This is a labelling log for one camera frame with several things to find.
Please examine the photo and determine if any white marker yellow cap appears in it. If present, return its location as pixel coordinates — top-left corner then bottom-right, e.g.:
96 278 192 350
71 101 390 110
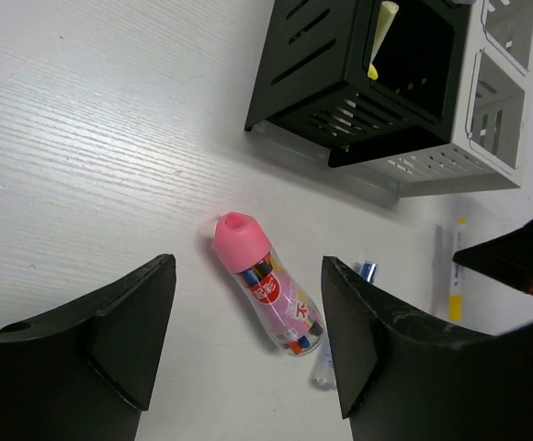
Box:
368 63 379 81

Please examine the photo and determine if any black slotted pen holder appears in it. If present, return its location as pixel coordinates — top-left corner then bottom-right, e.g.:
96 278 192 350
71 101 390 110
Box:
244 0 471 168

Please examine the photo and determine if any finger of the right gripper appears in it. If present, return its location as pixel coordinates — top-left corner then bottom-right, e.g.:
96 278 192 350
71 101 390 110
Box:
453 219 533 296

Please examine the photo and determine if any white slotted pen holder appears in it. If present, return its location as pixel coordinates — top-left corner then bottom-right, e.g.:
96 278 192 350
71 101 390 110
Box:
367 0 533 198

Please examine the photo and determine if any pale yellow cap marker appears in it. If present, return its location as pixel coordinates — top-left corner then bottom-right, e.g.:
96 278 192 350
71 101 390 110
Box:
369 1 400 67

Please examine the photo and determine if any blue spray bottle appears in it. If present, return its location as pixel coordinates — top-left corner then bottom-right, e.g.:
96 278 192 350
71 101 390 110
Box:
311 260 380 390

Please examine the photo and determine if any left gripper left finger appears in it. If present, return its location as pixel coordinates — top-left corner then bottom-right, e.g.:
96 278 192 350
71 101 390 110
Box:
0 254 176 440

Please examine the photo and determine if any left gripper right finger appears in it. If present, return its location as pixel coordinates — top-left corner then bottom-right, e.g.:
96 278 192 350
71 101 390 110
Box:
321 256 533 440

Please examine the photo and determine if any pink cap candy tube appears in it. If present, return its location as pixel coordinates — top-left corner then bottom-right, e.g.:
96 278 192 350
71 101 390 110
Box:
211 212 324 356

